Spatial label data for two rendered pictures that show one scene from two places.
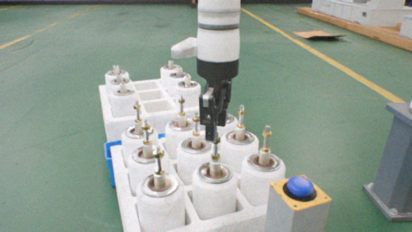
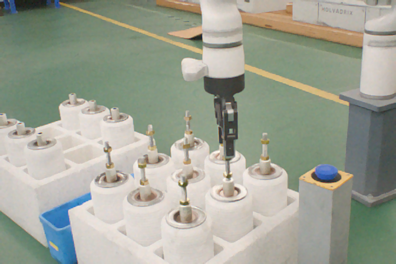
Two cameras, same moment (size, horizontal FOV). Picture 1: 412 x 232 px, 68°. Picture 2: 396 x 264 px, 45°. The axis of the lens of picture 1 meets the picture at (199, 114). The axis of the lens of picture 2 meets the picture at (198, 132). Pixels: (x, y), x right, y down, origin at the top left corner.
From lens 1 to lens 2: 42 cm
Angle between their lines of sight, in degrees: 22
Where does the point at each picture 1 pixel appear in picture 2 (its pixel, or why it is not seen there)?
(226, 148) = (217, 171)
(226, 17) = (236, 35)
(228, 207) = (250, 223)
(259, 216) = (280, 223)
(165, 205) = (203, 233)
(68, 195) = not seen: outside the picture
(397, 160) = (362, 145)
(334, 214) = not seen: hidden behind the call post
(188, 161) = (190, 192)
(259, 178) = (269, 186)
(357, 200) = not seen: hidden behind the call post
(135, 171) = (142, 216)
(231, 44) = (241, 59)
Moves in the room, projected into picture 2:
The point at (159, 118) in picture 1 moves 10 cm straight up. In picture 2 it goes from (97, 167) to (92, 132)
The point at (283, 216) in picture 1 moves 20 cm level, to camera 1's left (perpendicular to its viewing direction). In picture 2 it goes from (321, 201) to (221, 233)
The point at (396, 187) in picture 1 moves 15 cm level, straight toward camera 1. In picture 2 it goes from (367, 172) to (372, 199)
